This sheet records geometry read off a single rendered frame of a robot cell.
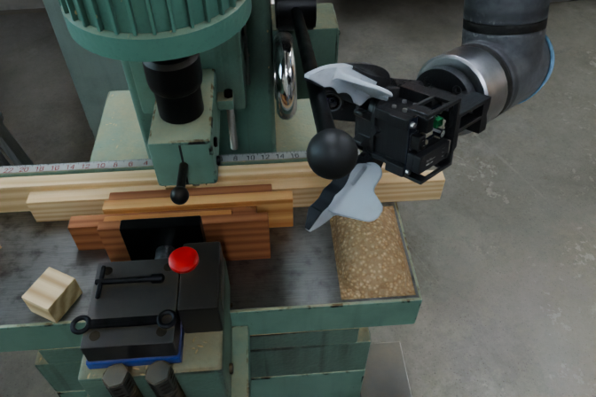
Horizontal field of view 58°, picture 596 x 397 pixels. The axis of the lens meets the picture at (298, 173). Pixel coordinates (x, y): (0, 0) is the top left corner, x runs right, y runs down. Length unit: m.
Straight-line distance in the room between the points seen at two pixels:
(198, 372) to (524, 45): 0.48
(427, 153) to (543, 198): 1.65
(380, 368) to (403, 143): 0.51
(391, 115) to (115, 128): 0.67
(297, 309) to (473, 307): 1.16
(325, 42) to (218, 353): 0.43
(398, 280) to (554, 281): 1.29
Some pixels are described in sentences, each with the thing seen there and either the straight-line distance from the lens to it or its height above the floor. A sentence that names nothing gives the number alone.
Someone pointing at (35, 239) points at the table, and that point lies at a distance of 0.79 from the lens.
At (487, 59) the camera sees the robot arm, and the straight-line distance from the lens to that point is 0.60.
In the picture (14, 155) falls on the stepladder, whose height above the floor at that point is 0.36.
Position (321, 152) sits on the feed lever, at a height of 1.23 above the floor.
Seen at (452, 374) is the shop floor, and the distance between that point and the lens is 1.65.
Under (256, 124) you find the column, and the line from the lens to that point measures 0.88.
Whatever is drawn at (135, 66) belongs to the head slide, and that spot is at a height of 1.08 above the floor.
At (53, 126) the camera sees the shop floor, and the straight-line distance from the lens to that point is 2.44.
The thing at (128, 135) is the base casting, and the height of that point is 0.80.
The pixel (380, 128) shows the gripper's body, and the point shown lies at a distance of 0.51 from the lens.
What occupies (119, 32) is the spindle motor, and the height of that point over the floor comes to 1.23.
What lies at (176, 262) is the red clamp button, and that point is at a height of 1.02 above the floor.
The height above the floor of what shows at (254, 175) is 0.95.
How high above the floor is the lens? 1.47
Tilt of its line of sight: 46 degrees down
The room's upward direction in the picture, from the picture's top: straight up
